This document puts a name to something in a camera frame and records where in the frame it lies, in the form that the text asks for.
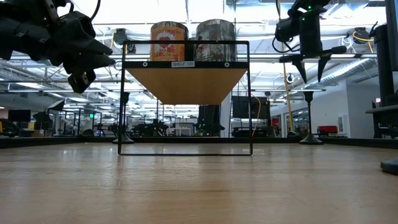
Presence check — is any orange candle jar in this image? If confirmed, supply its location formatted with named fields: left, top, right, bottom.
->
left=150, top=21, right=190, bottom=62

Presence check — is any red storage bin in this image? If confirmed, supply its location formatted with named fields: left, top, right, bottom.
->
left=317, top=125, right=338, bottom=136

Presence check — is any silver grey candle jar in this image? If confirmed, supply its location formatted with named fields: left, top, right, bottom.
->
left=195, top=19, right=236, bottom=62

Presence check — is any black monitor stand post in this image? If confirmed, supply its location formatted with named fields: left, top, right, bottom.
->
left=373, top=23, right=396, bottom=107

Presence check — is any black server cabinet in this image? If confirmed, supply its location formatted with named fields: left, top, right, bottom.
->
left=198, top=105, right=222, bottom=137

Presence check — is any black computer monitor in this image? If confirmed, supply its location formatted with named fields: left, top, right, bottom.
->
left=384, top=0, right=398, bottom=72

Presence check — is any silver ceiling duct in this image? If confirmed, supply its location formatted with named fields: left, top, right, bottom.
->
left=306, top=58, right=379, bottom=90

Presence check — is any black ceiling cable reel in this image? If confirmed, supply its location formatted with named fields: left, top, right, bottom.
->
left=353, top=27, right=374, bottom=44
left=112, top=27, right=129, bottom=46

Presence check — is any black wall screen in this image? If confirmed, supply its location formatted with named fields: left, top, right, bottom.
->
left=231, top=95, right=271, bottom=119

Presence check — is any black metal table frame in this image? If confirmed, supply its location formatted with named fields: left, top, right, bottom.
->
left=0, top=136, right=398, bottom=149

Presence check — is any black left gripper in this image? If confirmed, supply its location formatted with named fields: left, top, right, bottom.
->
left=40, top=0, right=116, bottom=94

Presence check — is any wooden shelf with black frame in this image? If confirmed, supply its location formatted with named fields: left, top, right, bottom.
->
left=117, top=39, right=253, bottom=156

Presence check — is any dark grey computer cart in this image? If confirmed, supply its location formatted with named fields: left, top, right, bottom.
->
left=365, top=104, right=398, bottom=139

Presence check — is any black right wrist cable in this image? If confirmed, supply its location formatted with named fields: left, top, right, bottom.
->
left=271, top=27, right=301, bottom=54

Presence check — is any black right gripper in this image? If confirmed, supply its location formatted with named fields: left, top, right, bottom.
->
left=279, top=11, right=348, bottom=84

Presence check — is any short black candlestick holder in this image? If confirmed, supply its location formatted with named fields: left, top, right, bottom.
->
left=380, top=156, right=398, bottom=175

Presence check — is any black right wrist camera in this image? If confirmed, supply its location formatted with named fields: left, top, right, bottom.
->
left=275, top=14, right=302, bottom=43

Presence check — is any black softbox light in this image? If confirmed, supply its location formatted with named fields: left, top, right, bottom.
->
left=46, top=99, right=66, bottom=112

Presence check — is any tall black candlestick holder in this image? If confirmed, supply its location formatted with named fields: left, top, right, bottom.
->
left=112, top=91, right=135, bottom=144
left=298, top=91, right=324, bottom=146

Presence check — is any white wall frame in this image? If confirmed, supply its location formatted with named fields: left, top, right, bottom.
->
left=337, top=114, right=346, bottom=134

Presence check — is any dark desk monitor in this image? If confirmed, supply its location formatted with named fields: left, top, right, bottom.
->
left=7, top=109, right=32, bottom=123

